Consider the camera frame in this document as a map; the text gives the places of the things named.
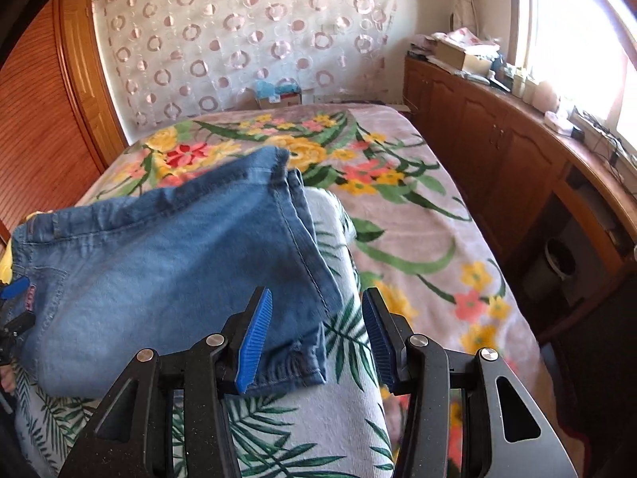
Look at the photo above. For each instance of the wooden wardrobe doors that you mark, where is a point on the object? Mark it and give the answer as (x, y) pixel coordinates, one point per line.
(40, 134)

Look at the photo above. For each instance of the blue item at headboard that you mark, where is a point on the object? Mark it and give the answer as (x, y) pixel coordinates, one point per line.
(278, 99)

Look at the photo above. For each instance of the beige box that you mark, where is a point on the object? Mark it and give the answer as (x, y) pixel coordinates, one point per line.
(458, 56)

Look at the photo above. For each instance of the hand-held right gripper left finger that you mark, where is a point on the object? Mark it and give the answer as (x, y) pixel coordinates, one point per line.
(256, 338)

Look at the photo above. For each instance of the stack of papers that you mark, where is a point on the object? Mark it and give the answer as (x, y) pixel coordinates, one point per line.
(423, 49)

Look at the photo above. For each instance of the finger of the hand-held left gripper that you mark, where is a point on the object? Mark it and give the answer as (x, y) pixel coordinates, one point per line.
(15, 290)
(15, 331)

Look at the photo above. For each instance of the blue denim pants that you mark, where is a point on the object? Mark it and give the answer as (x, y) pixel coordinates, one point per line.
(174, 259)

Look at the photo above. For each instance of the floral print blanket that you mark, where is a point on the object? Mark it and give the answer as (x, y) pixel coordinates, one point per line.
(423, 209)

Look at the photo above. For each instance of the wooden cabinet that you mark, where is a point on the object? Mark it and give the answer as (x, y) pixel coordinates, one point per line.
(487, 134)

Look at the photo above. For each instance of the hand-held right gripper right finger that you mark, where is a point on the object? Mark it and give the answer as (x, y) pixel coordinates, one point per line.
(374, 331)

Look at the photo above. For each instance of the grey trash bin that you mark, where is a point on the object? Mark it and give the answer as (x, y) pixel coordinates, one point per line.
(542, 279)

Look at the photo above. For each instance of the leaf print blanket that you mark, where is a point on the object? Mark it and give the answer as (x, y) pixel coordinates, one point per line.
(308, 433)

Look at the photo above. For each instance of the yellow plush toy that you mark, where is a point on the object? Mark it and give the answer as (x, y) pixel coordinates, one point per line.
(4, 265)

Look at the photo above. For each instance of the circle pattern wall curtain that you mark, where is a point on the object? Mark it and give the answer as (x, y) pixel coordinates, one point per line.
(249, 35)

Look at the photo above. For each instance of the white power strip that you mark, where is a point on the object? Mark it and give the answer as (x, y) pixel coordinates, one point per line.
(594, 132)

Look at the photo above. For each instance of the pink patterned cloth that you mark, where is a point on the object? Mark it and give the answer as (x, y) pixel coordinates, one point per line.
(468, 36)

